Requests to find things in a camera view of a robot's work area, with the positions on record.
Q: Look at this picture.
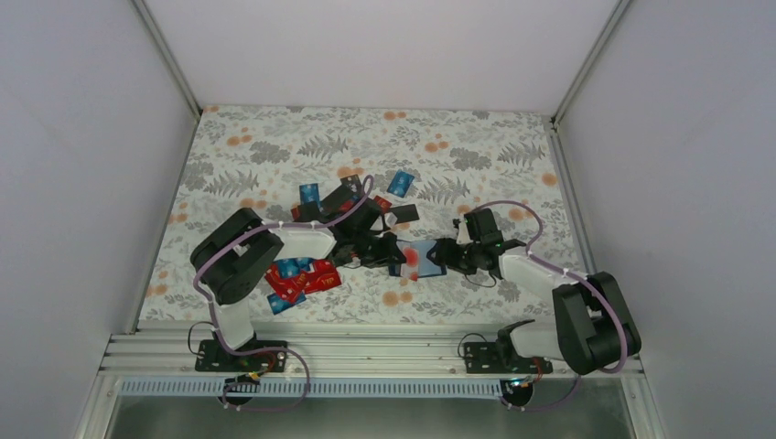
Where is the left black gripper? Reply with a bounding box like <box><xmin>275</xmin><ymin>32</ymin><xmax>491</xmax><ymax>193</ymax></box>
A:
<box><xmin>351</xmin><ymin>231</ymin><xmax>405</xmax><ymax>269</ymax></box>

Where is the dark blue card holder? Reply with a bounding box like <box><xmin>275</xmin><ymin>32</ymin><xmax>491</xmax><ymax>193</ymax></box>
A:
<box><xmin>388</xmin><ymin>240</ymin><xmax>447</xmax><ymax>281</ymax></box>

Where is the black card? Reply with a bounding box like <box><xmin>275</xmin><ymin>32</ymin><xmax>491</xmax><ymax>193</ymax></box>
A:
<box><xmin>389</xmin><ymin>204</ymin><xmax>419</xmax><ymax>225</ymax></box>
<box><xmin>340</xmin><ymin>175</ymin><xmax>363</xmax><ymax>193</ymax></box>

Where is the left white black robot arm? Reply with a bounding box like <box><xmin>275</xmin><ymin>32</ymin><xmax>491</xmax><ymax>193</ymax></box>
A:
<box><xmin>189</xmin><ymin>197</ymin><xmax>406</xmax><ymax>370</ymax></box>

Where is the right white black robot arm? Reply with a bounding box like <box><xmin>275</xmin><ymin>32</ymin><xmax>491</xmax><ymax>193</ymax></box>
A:
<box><xmin>427</xmin><ymin>209</ymin><xmax>641</xmax><ymax>375</ymax></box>

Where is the red card centre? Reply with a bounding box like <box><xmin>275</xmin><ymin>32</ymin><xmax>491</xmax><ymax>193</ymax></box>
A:
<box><xmin>372</xmin><ymin>196</ymin><xmax>393</xmax><ymax>213</ymax></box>

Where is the red VIP card front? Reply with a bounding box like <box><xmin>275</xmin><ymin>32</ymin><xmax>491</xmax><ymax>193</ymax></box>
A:
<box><xmin>303</xmin><ymin>260</ymin><xmax>342</xmax><ymax>294</ymax></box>

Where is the black card top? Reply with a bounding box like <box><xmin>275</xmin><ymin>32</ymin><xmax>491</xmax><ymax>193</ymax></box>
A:
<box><xmin>340</xmin><ymin>175</ymin><xmax>363</xmax><ymax>193</ymax></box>

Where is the blue card upper left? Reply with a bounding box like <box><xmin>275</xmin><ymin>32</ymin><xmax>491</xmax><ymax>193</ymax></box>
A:
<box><xmin>298</xmin><ymin>183</ymin><xmax>321</xmax><ymax>210</ymax></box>

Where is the blue card left pile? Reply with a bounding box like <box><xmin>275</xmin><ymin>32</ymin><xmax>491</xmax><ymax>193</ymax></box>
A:
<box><xmin>275</xmin><ymin>258</ymin><xmax>315</xmax><ymax>277</ymax></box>

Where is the light blue card far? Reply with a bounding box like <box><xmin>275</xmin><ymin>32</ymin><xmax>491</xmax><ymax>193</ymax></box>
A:
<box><xmin>387</xmin><ymin>170</ymin><xmax>415</xmax><ymax>198</ymax></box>

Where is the red card left pile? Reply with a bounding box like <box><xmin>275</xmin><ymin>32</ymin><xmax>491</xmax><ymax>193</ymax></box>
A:
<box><xmin>264</xmin><ymin>268</ymin><xmax>308</xmax><ymax>304</ymax></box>

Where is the blue card front bottom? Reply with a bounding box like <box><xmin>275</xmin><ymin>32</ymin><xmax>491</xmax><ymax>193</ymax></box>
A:
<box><xmin>267</xmin><ymin>292</ymin><xmax>307</xmax><ymax>315</ymax></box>

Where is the floral patterned table mat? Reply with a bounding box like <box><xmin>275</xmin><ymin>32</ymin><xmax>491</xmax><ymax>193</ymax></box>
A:
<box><xmin>140</xmin><ymin>106</ymin><xmax>583</xmax><ymax>321</ymax></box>

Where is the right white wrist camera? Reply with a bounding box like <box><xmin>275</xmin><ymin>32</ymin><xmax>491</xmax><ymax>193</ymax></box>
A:
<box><xmin>453</xmin><ymin>216</ymin><xmax>472</xmax><ymax>245</ymax></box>

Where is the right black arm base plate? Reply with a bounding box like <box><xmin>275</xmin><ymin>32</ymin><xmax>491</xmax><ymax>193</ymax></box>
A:
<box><xmin>458</xmin><ymin>341</ymin><xmax>554</xmax><ymax>375</ymax></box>

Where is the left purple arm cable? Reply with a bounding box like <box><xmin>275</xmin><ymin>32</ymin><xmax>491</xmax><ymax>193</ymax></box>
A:
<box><xmin>192</xmin><ymin>175</ymin><xmax>375</xmax><ymax>415</ymax></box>

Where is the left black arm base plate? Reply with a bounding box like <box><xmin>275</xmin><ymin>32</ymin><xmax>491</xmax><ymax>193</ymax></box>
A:
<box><xmin>194</xmin><ymin>339</ymin><xmax>287</xmax><ymax>373</ymax></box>

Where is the aluminium mounting rail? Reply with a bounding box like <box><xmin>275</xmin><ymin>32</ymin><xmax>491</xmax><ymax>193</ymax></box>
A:
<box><xmin>100</xmin><ymin>321</ymin><xmax>644</xmax><ymax>380</ymax></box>

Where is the perforated grey cable duct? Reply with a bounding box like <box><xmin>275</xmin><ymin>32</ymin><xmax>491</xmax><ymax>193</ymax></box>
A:
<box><xmin>118</xmin><ymin>377</ymin><xmax>502</xmax><ymax>400</ymax></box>

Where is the right aluminium frame post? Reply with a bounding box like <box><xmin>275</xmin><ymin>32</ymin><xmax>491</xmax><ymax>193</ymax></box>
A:
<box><xmin>550</xmin><ymin>0</ymin><xmax>633</xmax><ymax>129</ymax></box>

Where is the aluminium corner frame post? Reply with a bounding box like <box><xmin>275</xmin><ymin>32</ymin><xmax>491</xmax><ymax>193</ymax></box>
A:
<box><xmin>130</xmin><ymin>0</ymin><xmax>202</xmax><ymax>121</ymax></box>

